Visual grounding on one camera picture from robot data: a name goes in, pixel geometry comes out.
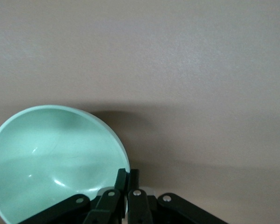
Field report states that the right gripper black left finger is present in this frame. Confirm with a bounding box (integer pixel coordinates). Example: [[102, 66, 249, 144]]
[[18, 168, 128, 224]]

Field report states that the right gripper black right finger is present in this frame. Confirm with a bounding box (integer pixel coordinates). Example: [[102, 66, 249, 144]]
[[127, 169, 229, 224]]

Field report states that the light green bowl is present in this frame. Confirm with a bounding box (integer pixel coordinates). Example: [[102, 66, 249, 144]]
[[0, 105, 131, 224]]

